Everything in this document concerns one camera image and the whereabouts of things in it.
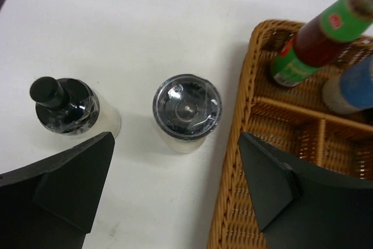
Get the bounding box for clear jar grey lid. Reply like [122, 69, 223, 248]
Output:
[152, 74, 223, 153]

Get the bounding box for white bottle black cap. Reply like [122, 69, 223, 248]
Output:
[29, 76, 121, 139]

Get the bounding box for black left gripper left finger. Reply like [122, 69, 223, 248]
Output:
[1, 132, 115, 248]

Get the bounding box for red sauce bottle yellow cap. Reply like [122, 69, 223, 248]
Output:
[270, 0, 372, 87]

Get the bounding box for white bead jar silver lid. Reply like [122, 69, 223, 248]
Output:
[322, 57, 372, 115]

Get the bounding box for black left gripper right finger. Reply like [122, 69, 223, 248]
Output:
[238, 132, 372, 248]

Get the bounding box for brown wicker divided tray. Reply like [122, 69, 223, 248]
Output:
[208, 20, 372, 248]

